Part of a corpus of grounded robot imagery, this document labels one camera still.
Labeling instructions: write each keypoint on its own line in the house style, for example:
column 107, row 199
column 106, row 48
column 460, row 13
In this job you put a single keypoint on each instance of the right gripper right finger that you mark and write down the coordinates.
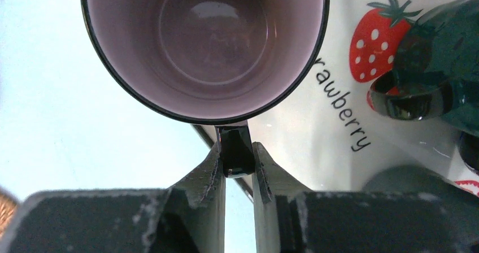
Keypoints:
column 401, row 209

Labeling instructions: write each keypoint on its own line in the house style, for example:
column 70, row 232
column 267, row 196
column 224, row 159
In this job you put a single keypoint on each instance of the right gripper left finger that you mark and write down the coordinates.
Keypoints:
column 188, row 216

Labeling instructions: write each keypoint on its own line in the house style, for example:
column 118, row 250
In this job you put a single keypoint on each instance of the mauve mug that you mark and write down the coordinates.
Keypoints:
column 209, row 62

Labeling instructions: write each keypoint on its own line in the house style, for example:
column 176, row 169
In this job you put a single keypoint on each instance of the patterned light wood coaster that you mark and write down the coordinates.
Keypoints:
column 9, row 206

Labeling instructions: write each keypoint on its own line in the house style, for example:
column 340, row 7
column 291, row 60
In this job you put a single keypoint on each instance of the dark green mug front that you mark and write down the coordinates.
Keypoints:
column 435, row 70

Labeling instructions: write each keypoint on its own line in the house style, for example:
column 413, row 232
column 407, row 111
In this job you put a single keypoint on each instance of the wooden serving tray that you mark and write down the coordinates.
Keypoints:
column 326, row 135

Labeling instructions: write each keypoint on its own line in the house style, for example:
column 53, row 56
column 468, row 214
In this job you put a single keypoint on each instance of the blue mug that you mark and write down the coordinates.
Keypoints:
column 468, row 151

